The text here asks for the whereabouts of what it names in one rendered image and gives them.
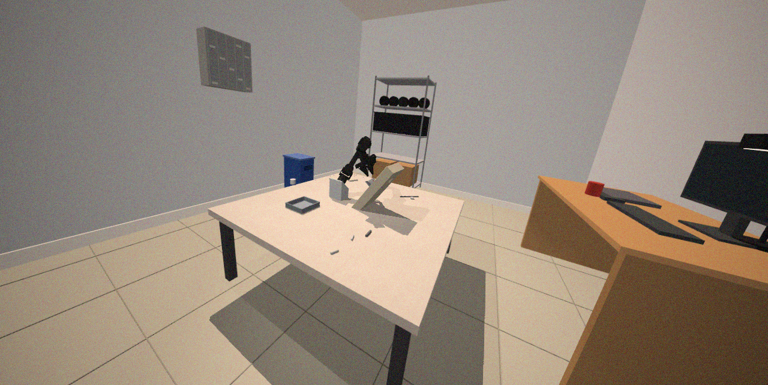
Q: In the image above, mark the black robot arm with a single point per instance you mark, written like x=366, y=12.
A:
x=363, y=145

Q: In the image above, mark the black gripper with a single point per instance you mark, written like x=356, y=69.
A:
x=363, y=166

